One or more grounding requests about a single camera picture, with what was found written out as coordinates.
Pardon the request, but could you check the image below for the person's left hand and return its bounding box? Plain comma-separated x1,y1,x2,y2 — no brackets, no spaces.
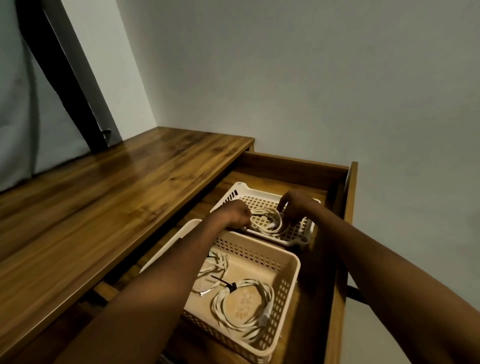
213,199,253,230

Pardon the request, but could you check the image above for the person's right hand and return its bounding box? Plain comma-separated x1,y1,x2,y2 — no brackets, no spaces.
277,188,322,223

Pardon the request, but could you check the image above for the person's right forearm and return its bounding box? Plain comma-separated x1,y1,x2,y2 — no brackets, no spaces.
304,202,480,364

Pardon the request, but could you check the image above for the person's left forearm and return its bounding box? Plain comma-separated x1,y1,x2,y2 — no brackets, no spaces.
54,212,235,364

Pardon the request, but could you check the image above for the white perforated plastic basket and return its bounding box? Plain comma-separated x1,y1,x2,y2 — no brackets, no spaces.
210,182,322,249

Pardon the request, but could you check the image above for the wooden drawer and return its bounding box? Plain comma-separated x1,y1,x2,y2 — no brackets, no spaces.
15,151,358,364

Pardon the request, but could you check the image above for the beige perforated plastic basket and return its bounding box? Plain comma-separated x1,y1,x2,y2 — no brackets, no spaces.
139,218,301,364

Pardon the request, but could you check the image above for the black zip tie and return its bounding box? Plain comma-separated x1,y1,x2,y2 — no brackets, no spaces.
210,275,238,294

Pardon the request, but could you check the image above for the grey curtain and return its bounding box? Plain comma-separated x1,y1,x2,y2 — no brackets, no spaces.
0,0,92,193

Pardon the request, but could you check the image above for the thin white coiled cable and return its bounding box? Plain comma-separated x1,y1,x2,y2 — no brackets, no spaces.
190,250,229,298

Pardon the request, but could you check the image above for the white cable with black tie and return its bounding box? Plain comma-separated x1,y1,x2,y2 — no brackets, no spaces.
210,278,276,344

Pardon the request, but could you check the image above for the dark door frame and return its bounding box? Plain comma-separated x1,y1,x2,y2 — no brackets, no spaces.
15,0,122,154

